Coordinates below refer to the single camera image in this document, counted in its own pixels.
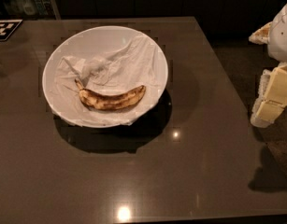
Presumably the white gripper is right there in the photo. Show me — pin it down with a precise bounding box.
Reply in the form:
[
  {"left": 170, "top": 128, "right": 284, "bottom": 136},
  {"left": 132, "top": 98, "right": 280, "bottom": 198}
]
[{"left": 249, "top": 3, "right": 287, "bottom": 128}]

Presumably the ripe spotted banana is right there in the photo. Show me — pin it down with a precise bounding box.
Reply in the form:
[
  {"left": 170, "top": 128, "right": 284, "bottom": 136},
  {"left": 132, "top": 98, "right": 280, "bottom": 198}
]
[{"left": 75, "top": 79, "right": 146, "bottom": 111}]

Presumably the white bowl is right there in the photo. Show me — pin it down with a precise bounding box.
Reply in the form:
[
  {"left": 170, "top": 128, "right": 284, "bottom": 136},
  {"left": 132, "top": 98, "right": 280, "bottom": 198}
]
[{"left": 42, "top": 26, "right": 157, "bottom": 116}]

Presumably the white crumpled cloth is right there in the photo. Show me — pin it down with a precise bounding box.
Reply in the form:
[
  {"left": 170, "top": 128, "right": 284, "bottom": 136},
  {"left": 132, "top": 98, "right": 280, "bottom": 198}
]
[{"left": 50, "top": 35, "right": 167, "bottom": 128}]

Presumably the black white marker tag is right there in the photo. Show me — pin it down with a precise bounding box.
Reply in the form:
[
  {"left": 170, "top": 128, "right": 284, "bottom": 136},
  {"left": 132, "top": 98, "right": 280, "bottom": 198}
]
[{"left": 0, "top": 20, "right": 22, "bottom": 41}]

